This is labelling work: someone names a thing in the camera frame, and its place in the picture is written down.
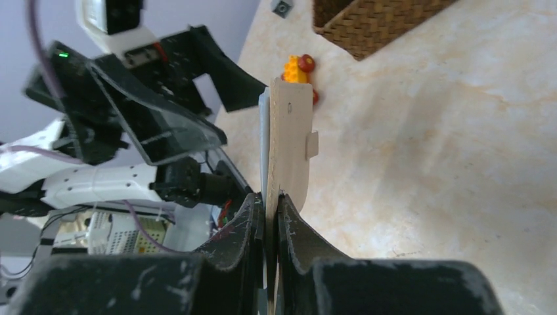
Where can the brown woven basket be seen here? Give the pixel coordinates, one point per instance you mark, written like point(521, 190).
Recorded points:
point(362, 27)

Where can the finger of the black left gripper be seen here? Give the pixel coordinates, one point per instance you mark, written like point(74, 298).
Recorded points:
point(194, 52)

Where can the grey plastic dumbbell toy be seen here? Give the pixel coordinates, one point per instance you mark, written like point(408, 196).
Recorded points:
point(282, 8)

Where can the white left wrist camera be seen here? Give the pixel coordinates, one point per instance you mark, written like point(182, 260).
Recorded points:
point(114, 25)

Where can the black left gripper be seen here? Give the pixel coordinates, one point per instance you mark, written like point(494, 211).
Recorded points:
point(158, 122)

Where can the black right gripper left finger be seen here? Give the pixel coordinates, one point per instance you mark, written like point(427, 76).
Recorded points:
point(219, 277)

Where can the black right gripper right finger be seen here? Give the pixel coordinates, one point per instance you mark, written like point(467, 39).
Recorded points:
point(317, 278)

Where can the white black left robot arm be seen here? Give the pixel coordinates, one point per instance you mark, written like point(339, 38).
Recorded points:
point(36, 179)

